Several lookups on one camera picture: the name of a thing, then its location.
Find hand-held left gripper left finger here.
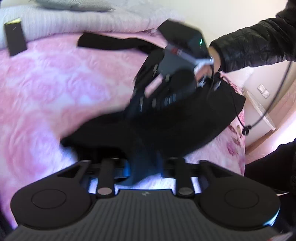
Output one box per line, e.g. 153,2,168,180
57,158,130,198

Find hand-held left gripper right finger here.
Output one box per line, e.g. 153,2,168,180
162,157,234,198

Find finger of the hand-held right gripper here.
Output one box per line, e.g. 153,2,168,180
151,80,193,109
132,67,162,112

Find black pants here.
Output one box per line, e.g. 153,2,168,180
61,32,246,186

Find person's right forearm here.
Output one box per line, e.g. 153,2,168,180
209,0,296,73

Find striped white quilt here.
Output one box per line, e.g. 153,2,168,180
0,0,185,49

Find person's dark clothing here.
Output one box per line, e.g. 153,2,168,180
245,138,296,195

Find marble top nightstand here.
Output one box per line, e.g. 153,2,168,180
244,91,276,131

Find pink floral blanket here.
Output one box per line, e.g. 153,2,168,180
0,30,247,230

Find grey checked pillow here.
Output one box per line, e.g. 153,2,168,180
35,0,115,12

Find black rectangular case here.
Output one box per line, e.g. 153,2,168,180
4,18,28,57

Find black cable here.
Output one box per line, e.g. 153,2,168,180
236,60,293,136

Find white wall switch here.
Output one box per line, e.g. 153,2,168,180
257,84,271,99

